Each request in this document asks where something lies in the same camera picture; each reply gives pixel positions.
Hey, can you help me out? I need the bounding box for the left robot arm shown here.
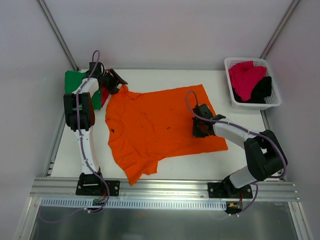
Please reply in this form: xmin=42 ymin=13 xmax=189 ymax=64
xmin=63 ymin=61 xmax=128 ymax=195

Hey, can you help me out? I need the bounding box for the white slotted cable duct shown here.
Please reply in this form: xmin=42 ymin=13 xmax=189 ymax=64
xmin=40 ymin=197 xmax=227 ymax=211

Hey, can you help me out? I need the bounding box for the white plastic basket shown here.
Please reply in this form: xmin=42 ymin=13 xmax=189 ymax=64
xmin=224 ymin=57 xmax=282 ymax=110

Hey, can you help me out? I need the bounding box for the aluminium mounting rail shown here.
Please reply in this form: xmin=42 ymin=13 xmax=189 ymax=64
xmin=29 ymin=177 xmax=301 ymax=202

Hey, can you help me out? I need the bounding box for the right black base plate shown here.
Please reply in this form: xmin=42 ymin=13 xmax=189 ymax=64
xmin=207 ymin=182 xmax=253 ymax=199

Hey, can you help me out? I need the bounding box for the green folded t shirt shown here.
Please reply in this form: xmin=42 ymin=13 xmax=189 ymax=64
xmin=64 ymin=70 xmax=102 ymax=110

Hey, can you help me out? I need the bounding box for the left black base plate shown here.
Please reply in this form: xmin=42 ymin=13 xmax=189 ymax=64
xmin=75 ymin=178 xmax=120 ymax=197

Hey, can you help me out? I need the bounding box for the red folded t shirt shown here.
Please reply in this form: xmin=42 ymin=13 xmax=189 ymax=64
xmin=100 ymin=87 xmax=110 ymax=108

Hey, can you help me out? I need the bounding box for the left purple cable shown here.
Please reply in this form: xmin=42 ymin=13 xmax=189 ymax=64
xmin=37 ymin=49 xmax=111 ymax=223

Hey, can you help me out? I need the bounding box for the orange t shirt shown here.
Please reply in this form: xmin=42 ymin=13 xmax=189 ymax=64
xmin=105 ymin=84 xmax=228 ymax=185

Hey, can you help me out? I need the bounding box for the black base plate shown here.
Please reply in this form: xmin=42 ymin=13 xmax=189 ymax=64
xmin=207 ymin=182 xmax=253 ymax=199
xmin=75 ymin=178 xmax=120 ymax=197

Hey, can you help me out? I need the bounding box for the magenta t shirt in basket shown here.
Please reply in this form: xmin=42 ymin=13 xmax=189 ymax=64
xmin=228 ymin=61 xmax=267 ymax=101

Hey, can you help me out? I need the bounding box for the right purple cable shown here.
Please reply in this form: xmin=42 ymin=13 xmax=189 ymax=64
xmin=185 ymin=90 xmax=288 ymax=221

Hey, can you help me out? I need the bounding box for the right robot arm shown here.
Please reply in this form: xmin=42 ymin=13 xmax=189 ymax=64
xmin=191 ymin=104 xmax=288 ymax=198

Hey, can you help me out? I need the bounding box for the purple cable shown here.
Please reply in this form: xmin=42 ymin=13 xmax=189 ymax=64
xmin=37 ymin=49 xmax=111 ymax=223
xmin=185 ymin=90 xmax=288 ymax=221

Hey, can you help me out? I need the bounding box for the black t shirt in basket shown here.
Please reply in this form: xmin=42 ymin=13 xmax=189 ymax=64
xmin=232 ymin=76 xmax=272 ymax=104

